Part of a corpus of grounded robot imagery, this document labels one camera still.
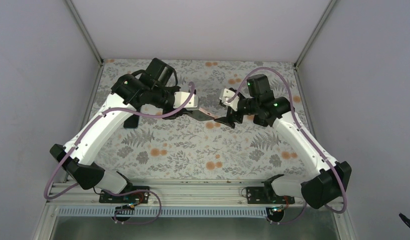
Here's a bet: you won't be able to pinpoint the floral patterned table mat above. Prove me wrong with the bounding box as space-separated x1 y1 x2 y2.
95 60 308 180

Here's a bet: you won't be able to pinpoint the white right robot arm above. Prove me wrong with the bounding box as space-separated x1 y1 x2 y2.
215 74 352 209

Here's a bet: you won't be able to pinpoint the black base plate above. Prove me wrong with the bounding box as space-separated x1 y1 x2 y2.
245 186 295 205
98 186 150 205

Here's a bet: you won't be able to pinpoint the aluminium frame post left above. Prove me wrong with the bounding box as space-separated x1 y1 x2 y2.
64 0 103 65

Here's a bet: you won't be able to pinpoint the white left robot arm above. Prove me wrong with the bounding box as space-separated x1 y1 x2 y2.
49 58 198 203

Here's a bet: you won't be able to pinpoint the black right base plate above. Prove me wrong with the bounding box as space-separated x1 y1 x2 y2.
245 186 295 205

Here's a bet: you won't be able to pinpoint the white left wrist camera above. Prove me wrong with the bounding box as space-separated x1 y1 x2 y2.
173 91 199 111

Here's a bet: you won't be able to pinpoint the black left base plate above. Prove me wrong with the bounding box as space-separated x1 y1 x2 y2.
98 186 150 205

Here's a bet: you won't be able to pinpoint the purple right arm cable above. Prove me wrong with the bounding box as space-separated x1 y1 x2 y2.
226 66 348 226

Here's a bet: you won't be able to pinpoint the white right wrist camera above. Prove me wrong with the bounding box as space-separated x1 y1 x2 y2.
219 88 240 111

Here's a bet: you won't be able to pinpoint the grey slotted cable duct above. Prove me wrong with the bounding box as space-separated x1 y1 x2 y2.
57 206 269 218

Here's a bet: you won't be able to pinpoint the aluminium frame post right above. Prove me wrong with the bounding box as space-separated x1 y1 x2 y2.
294 0 337 69

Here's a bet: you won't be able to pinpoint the black phone case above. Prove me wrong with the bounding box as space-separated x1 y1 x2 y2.
253 115 268 127

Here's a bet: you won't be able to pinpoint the aluminium mounting rail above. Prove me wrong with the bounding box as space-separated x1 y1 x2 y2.
47 179 285 207

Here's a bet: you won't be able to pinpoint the aluminium frame post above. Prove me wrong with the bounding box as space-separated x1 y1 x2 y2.
64 0 103 65
294 0 337 69

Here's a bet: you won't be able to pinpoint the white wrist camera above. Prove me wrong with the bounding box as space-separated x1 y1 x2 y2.
173 91 199 111
219 88 240 111

